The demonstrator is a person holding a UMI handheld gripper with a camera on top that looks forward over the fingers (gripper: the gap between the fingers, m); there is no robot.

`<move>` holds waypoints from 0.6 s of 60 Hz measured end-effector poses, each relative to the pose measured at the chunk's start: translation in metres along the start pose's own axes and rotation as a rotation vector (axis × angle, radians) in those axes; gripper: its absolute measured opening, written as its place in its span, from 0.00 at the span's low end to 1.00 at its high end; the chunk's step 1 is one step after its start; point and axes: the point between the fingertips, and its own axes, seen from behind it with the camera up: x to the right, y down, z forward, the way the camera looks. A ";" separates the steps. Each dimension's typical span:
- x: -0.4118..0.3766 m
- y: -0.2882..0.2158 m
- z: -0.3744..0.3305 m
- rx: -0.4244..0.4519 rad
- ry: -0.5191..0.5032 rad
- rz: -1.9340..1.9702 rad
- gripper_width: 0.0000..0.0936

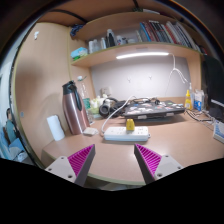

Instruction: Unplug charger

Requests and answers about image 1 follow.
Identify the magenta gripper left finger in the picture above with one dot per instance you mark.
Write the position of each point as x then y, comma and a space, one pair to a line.
74, 168

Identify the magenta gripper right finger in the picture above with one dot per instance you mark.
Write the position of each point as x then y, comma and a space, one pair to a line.
154, 166

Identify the yellow charger plug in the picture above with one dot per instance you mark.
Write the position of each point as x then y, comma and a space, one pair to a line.
130, 125

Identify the white power strip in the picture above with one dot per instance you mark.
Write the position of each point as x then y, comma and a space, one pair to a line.
140, 133

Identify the small white square pad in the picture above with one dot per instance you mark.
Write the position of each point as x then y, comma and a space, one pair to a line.
90, 131

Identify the copper thermos black lid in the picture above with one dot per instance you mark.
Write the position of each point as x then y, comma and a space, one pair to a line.
74, 109

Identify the black laptop with stickers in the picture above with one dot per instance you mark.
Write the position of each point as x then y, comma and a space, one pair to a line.
158, 109

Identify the clear plastic water bottle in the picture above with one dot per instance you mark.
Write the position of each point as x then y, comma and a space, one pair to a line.
86, 99

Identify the yellow glue bottle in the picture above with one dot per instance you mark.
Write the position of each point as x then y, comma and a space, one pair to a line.
188, 103

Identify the black headphones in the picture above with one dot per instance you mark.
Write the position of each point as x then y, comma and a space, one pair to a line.
110, 107

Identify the white box at right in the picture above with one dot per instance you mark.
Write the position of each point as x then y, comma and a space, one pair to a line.
218, 132

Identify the blue white carton box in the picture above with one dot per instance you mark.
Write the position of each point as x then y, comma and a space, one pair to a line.
199, 99

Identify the white LED light bar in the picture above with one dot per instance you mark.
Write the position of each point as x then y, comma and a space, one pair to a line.
143, 54

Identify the black monitor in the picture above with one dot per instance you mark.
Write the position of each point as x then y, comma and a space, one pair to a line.
213, 85

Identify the dark bottle on shelf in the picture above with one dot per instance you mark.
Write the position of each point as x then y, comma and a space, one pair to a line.
110, 37

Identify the row of books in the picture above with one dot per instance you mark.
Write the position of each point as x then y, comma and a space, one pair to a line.
154, 31

